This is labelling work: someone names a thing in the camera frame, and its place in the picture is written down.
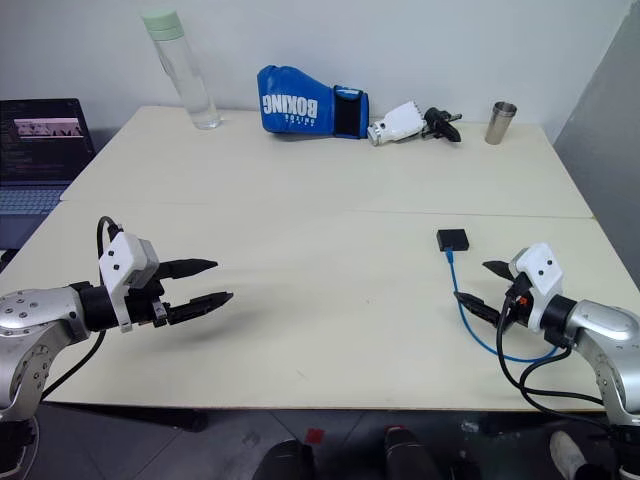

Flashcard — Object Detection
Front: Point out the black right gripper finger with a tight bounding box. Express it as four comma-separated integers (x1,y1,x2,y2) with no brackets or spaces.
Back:
481,259,517,282
453,292,502,327

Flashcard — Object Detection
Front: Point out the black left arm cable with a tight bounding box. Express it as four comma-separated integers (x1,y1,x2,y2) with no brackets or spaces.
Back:
40,215,125,402

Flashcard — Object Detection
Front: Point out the dark laptop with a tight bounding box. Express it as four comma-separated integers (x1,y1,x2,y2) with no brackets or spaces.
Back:
0,97,97,217

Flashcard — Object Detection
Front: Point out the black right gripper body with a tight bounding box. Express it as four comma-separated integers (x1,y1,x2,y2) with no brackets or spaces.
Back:
501,271,533,330

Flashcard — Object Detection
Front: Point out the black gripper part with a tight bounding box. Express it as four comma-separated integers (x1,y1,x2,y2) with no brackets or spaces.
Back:
421,105,464,145

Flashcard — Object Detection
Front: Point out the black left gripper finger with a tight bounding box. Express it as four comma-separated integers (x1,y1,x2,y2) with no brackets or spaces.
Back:
157,258,220,282
167,291,235,327

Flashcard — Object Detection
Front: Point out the white robot hand part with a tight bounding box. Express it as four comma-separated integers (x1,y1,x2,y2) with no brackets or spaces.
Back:
366,100,427,148

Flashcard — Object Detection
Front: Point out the blue cable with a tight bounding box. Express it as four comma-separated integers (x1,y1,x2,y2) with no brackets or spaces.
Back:
444,247,572,363

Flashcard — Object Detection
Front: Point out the clear bottle with green cap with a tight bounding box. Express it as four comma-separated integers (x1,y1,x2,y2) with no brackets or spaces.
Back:
139,6,223,131

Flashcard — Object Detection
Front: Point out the steel cup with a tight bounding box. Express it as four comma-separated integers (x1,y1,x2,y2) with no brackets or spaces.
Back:
484,100,519,147

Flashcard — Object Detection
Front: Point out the small black box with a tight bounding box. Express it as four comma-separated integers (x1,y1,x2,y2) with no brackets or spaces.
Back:
435,228,472,253

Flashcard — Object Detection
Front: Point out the white shoe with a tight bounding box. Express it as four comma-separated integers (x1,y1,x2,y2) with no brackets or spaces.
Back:
549,430,589,480

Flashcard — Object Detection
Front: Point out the blue boxing glove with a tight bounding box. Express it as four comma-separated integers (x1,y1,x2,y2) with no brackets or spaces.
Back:
256,63,372,141

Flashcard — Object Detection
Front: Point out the dark rounded shape red top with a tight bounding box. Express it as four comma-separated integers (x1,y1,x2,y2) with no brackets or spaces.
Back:
382,425,432,480

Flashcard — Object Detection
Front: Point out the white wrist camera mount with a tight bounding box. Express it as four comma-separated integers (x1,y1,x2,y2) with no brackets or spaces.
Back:
97,232,161,334
509,242,567,335

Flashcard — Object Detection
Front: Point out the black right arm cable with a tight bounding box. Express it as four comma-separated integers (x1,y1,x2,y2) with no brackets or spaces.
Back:
495,293,612,432

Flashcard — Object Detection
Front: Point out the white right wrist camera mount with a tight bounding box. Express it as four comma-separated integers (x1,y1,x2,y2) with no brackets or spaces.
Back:
509,242,567,335

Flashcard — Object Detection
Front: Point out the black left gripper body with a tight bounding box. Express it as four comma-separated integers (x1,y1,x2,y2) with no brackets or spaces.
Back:
124,276,174,330

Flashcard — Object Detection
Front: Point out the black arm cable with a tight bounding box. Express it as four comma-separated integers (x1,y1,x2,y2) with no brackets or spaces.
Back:
40,215,125,402
495,293,612,432

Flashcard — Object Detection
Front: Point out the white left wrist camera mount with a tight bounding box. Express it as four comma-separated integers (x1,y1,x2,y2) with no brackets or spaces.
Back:
97,232,161,334

